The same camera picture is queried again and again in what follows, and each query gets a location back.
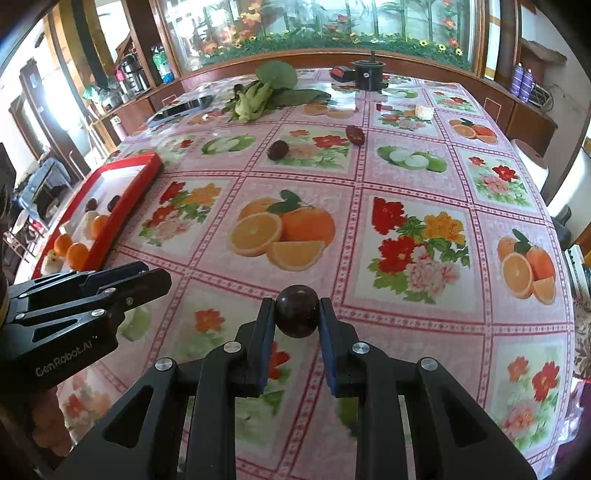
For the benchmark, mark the brown floral fabric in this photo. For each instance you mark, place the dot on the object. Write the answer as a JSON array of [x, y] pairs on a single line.
[[582, 332]]

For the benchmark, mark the small dark passion fruit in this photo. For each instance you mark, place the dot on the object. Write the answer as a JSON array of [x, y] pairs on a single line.
[[113, 201]]

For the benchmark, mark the black countertop appliance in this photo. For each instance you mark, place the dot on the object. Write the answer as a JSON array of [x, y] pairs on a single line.
[[39, 184]]

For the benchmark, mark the black round device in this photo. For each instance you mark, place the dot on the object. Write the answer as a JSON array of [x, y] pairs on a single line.
[[369, 76]]

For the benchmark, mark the wooden sideboard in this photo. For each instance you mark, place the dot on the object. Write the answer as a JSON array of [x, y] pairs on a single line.
[[521, 120]]

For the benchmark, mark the smooth dark purple passion fruit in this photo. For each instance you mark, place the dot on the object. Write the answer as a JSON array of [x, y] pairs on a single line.
[[297, 311]]

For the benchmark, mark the wrinkled dark passion fruit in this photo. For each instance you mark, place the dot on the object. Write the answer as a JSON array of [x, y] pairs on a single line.
[[279, 150]]

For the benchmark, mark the green plastic bottle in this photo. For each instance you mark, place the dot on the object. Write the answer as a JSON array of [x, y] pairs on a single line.
[[161, 64]]

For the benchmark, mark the steel thermos flask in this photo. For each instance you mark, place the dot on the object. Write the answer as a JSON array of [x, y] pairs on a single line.
[[129, 76]]

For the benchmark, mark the pale sugarcane chunk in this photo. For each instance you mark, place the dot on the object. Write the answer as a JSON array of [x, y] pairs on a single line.
[[424, 112], [52, 264]]

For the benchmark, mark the small red black box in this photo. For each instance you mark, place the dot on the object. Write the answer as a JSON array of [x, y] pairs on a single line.
[[340, 73]]

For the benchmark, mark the orange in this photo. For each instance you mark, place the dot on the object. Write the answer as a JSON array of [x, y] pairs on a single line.
[[100, 227], [77, 257], [62, 243]]

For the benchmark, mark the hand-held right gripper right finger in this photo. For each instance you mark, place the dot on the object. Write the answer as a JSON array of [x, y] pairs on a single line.
[[327, 348]]

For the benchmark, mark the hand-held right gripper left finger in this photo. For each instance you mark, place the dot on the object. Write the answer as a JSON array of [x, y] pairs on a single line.
[[265, 344]]

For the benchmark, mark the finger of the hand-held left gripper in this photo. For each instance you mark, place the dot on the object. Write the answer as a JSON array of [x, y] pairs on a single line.
[[69, 280], [138, 287]]

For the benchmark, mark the wicker basket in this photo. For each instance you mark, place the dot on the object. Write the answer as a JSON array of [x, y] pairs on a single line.
[[542, 53]]

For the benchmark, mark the white cylindrical object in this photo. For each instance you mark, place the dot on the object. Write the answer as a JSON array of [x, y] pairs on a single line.
[[531, 164]]

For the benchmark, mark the red tray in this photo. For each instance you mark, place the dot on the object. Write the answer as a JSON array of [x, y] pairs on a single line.
[[134, 175]]

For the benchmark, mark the dark tablet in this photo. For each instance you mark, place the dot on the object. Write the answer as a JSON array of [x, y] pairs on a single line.
[[182, 110]]

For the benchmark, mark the glass screen with flowers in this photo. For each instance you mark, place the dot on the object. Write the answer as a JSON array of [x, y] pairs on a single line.
[[323, 18]]

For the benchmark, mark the green bok choy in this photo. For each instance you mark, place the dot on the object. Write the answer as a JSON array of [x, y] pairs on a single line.
[[249, 104]]

